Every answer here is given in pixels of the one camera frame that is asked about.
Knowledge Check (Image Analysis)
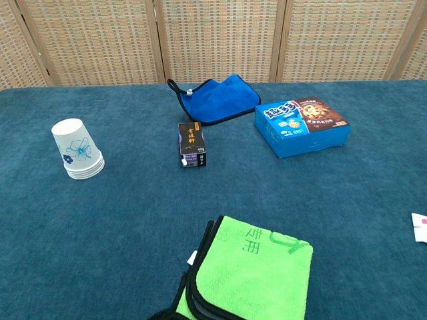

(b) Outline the white printed toothpaste tube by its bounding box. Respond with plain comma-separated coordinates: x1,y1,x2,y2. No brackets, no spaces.
410,212,427,243

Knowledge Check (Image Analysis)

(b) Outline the blue cloth black edge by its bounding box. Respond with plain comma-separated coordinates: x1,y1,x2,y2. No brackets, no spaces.
166,73,262,127

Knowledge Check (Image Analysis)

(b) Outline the woven rattan screen panel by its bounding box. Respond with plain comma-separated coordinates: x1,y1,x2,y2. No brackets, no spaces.
276,0,423,83
153,0,288,84
388,0,427,81
0,0,54,89
15,0,166,87

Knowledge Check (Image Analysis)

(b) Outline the green cloth black edge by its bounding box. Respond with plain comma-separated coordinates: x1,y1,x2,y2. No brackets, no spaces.
146,215,314,320

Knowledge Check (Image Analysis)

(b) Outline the white paper cup blue flower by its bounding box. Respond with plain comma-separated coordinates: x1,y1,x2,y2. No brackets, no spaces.
67,164,105,181
51,118,102,170
65,159,104,175
63,156,103,173
65,161,105,178

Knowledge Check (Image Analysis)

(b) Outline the blue brown cookie box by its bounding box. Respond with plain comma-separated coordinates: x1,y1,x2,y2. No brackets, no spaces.
254,96,351,159

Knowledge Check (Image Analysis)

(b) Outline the small black carton gold print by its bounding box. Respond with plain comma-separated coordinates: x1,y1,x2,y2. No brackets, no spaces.
177,122,208,169

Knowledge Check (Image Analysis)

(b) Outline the teal carpet table cover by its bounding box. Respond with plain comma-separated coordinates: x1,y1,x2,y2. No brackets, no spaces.
0,79,427,320

